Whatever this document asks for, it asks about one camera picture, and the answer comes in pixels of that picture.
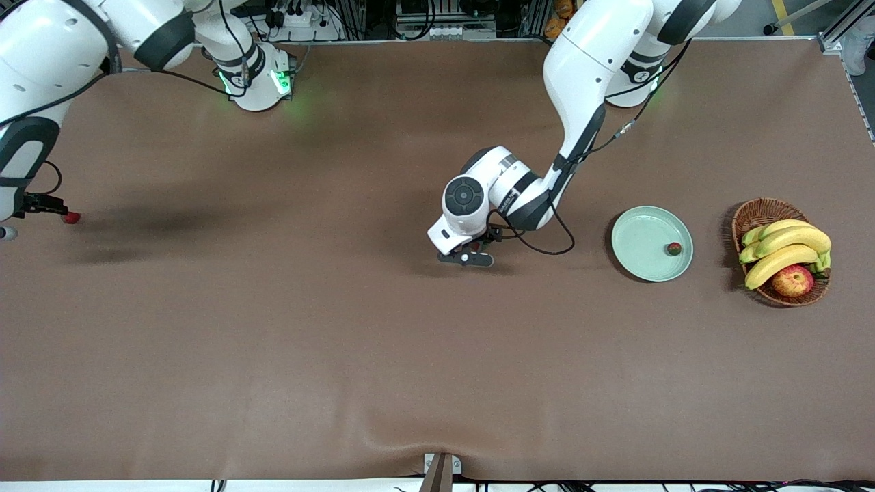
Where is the brown wicker basket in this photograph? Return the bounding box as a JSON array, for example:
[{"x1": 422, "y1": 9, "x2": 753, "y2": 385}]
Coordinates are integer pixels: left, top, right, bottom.
[{"x1": 731, "y1": 198, "x2": 831, "y2": 308}]

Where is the bag of orange buns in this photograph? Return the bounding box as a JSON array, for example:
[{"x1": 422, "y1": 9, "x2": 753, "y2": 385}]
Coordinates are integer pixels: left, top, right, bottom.
[{"x1": 545, "y1": 0, "x2": 576, "y2": 38}]

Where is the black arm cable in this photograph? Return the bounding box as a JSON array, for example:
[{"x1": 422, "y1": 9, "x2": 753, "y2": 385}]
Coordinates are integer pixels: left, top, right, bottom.
[
  {"x1": 487, "y1": 38, "x2": 692, "y2": 256},
  {"x1": 0, "y1": 0, "x2": 250, "y2": 199}
]

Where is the large table cover mat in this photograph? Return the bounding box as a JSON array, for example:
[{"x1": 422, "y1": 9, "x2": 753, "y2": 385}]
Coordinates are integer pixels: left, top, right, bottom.
[{"x1": 0, "y1": 38, "x2": 875, "y2": 482}]

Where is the white terminal block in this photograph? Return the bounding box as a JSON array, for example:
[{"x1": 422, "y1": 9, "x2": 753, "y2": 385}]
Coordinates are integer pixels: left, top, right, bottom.
[{"x1": 425, "y1": 25, "x2": 498, "y2": 40}]

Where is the red yellow apple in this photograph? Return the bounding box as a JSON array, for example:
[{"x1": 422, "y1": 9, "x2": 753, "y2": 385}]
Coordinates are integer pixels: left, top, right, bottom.
[{"x1": 772, "y1": 265, "x2": 815, "y2": 298}]

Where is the white power strip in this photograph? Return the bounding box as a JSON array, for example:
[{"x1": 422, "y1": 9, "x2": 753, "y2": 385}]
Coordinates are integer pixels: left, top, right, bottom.
[{"x1": 267, "y1": 8, "x2": 332, "y2": 31}]

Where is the pale green round plate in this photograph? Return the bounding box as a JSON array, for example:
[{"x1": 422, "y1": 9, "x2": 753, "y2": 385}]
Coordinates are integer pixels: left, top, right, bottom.
[{"x1": 611, "y1": 206, "x2": 694, "y2": 283}]

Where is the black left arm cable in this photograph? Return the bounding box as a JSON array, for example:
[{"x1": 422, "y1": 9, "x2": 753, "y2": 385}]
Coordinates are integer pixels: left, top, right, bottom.
[{"x1": 487, "y1": 38, "x2": 692, "y2": 256}]

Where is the yellow banana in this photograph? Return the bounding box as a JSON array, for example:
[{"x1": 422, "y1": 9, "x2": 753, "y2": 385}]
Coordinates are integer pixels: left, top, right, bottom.
[
  {"x1": 744, "y1": 244, "x2": 820, "y2": 290},
  {"x1": 754, "y1": 225, "x2": 833, "y2": 260},
  {"x1": 742, "y1": 219, "x2": 814, "y2": 247}
]

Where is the aluminium frame profile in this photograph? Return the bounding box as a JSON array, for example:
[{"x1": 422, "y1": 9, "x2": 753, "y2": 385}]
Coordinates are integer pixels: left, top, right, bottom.
[{"x1": 818, "y1": 0, "x2": 875, "y2": 54}]

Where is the metal table edge clamp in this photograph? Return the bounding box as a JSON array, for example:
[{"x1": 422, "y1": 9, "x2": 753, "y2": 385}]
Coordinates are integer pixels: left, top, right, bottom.
[{"x1": 418, "y1": 452, "x2": 463, "y2": 492}]

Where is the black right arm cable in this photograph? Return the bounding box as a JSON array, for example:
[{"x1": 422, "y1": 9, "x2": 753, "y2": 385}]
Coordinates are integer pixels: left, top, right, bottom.
[{"x1": 0, "y1": 0, "x2": 250, "y2": 199}]

